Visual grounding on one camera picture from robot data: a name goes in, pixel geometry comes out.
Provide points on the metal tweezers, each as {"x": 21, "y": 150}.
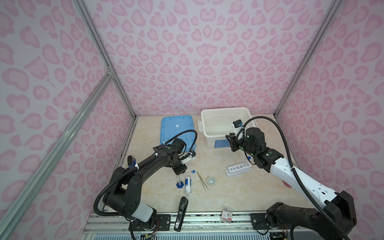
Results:
{"x": 203, "y": 183}

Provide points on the black stapler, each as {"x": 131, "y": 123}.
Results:
{"x": 181, "y": 214}

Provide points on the white blue small bottle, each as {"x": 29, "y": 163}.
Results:
{"x": 188, "y": 188}

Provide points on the blue plastic bin lid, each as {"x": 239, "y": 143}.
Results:
{"x": 171, "y": 126}

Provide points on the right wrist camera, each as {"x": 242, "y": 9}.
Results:
{"x": 238, "y": 127}

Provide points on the blue base glass funnel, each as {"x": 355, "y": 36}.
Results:
{"x": 179, "y": 183}

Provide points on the white test tube rack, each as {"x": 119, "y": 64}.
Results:
{"x": 238, "y": 169}

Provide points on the white plastic storage bin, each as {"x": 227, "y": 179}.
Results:
{"x": 215, "y": 124}

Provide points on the small white ceramic bowl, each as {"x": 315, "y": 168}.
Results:
{"x": 211, "y": 181}

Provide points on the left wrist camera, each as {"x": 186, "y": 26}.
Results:
{"x": 186, "y": 158}

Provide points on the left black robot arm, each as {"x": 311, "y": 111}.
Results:
{"x": 122, "y": 195}

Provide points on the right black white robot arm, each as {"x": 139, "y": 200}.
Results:
{"x": 333, "y": 214}

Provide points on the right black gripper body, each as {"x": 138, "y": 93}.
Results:
{"x": 234, "y": 144}

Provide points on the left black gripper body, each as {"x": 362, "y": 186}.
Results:
{"x": 179, "y": 168}

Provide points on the clear box red label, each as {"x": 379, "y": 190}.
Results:
{"x": 226, "y": 215}

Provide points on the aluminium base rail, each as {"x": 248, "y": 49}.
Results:
{"x": 196, "y": 226}

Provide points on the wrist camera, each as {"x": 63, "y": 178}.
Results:
{"x": 186, "y": 158}
{"x": 238, "y": 127}

